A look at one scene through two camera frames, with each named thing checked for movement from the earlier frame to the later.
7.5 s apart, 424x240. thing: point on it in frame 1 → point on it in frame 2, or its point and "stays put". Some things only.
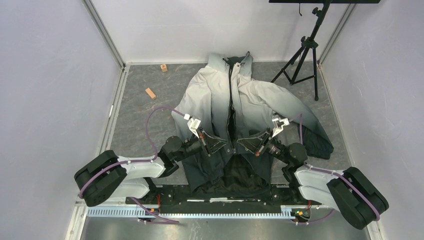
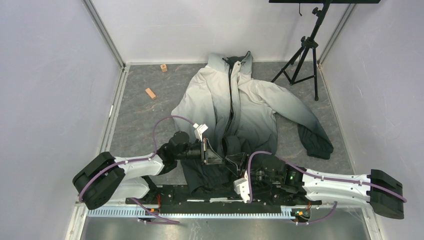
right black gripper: x=257 y=144 → x=237 y=160
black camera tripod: x=312 y=44 stays put
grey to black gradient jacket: x=229 y=106 stays put
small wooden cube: x=163 y=68 stays put
